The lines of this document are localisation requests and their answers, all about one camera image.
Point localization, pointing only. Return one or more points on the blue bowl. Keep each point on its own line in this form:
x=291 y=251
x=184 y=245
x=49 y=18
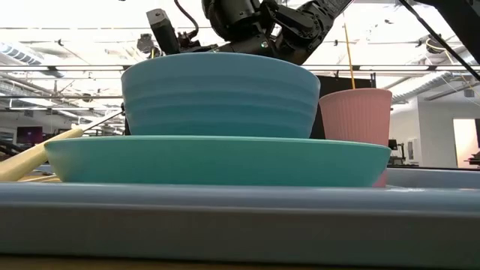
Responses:
x=221 y=97

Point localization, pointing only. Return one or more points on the teal plate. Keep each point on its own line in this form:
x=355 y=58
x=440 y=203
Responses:
x=217 y=161

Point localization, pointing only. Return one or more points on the pink ribbed cup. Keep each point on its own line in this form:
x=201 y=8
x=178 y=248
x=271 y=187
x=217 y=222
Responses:
x=356 y=116

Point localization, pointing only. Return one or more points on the blue plastic tray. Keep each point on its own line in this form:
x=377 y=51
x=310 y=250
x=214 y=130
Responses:
x=240 y=225

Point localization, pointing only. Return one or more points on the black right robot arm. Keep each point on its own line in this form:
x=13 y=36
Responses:
x=292 y=22

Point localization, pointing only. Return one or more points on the black ceiling-hung device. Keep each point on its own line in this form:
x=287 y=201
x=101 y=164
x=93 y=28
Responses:
x=437 y=47
x=144 y=43

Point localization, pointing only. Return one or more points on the small black monitor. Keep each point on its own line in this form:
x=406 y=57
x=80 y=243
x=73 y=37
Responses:
x=393 y=144

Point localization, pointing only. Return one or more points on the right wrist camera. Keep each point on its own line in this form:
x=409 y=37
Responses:
x=163 y=32

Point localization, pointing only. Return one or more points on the dark wall screen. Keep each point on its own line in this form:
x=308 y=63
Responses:
x=29 y=135

